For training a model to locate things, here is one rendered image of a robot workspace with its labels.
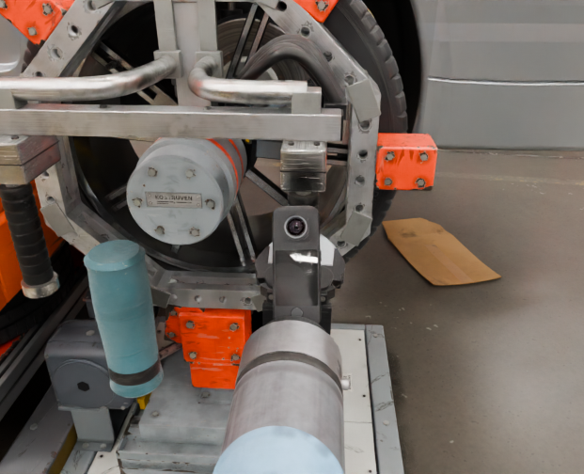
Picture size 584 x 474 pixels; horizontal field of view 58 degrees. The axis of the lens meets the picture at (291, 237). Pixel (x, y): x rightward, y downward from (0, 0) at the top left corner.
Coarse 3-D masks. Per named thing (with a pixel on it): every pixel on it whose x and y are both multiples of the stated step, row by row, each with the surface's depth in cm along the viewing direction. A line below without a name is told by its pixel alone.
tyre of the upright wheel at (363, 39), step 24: (360, 0) 77; (336, 24) 78; (360, 24) 78; (360, 48) 79; (384, 48) 79; (384, 72) 80; (384, 96) 82; (384, 120) 84; (384, 192) 90; (384, 216) 93; (168, 264) 100
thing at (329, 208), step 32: (128, 32) 95; (256, 32) 81; (96, 64) 90; (128, 64) 85; (160, 96) 87; (96, 160) 97; (128, 160) 110; (256, 160) 91; (96, 192) 95; (320, 192) 108; (128, 224) 99; (224, 224) 115; (256, 224) 114; (320, 224) 94; (160, 256) 99; (192, 256) 102; (224, 256) 103; (256, 256) 100
